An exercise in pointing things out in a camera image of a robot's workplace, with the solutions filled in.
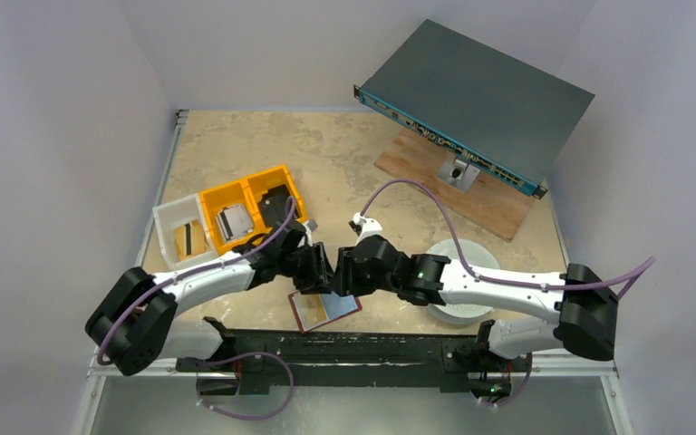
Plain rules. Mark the red leather card holder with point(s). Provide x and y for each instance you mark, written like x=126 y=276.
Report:
x=337 y=307

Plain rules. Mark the grey blue network switch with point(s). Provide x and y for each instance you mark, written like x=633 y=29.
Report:
x=505 y=117

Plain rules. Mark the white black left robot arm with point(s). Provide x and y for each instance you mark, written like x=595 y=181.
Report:
x=137 y=322

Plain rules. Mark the black square part in bin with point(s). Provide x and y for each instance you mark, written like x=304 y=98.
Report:
x=273 y=205

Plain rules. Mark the white plastic bin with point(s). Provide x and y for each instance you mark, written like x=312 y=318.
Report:
x=169 y=215

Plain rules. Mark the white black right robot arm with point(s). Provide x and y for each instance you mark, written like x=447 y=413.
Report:
x=570 y=310

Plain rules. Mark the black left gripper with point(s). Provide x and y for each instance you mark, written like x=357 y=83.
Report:
x=316 y=279

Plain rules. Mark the grey metal bracket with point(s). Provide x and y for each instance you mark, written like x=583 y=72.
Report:
x=458 y=174

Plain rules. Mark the gold card with black stripe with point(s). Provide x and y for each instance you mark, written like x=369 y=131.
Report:
x=189 y=240

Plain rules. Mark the orange gold credit card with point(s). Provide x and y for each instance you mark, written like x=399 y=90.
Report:
x=310 y=311

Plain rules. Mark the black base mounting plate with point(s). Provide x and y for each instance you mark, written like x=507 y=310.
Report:
x=260 y=359

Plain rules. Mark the wooden board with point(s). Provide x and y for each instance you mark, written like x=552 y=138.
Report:
x=470 y=192

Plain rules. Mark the yellow double compartment bin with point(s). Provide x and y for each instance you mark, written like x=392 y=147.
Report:
x=248 y=191

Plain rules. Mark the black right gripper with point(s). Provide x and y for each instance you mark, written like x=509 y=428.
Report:
x=348 y=268

